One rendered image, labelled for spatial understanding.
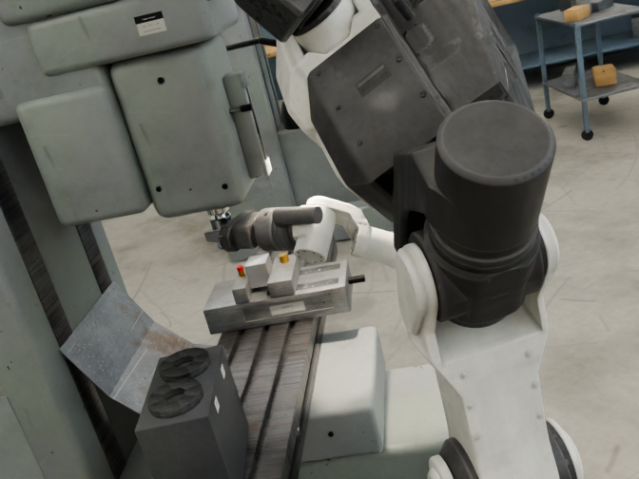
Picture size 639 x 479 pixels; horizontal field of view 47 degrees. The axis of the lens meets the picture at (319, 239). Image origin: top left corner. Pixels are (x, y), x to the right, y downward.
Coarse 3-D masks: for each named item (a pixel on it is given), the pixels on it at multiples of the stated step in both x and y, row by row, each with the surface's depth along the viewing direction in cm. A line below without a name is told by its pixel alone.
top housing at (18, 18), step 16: (0, 0) 127; (16, 0) 127; (32, 0) 127; (48, 0) 127; (64, 0) 126; (80, 0) 126; (96, 0) 126; (112, 0) 127; (0, 16) 129; (16, 16) 128; (32, 16) 128; (48, 16) 129
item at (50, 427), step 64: (0, 128) 146; (0, 192) 141; (0, 256) 139; (64, 256) 161; (0, 320) 142; (64, 320) 156; (0, 384) 148; (64, 384) 152; (0, 448) 155; (64, 448) 154; (128, 448) 175
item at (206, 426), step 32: (192, 352) 129; (160, 384) 124; (192, 384) 119; (224, 384) 127; (160, 416) 114; (192, 416) 113; (224, 416) 122; (160, 448) 114; (192, 448) 114; (224, 448) 118
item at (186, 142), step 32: (128, 64) 133; (160, 64) 132; (192, 64) 132; (224, 64) 144; (128, 96) 135; (160, 96) 135; (192, 96) 134; (224, 96) 140; (128, 128) 139; (160, 128) 137; (192, 128) 136; (224, 128) 138; (160, 160) 140; (192, 160) 139; (224, 160) 139; (160, 192) 142; (192, 192) 142; (224, 192) 141
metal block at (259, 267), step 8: (256, 256) 179; (264, 256) 178; (248, 264) 175; (256, 264) 174; (264, 264) 174; (248, 272) 175; (256, 272) 175; (264, 272) 175; (256, 280) 176; (264, 280) 176
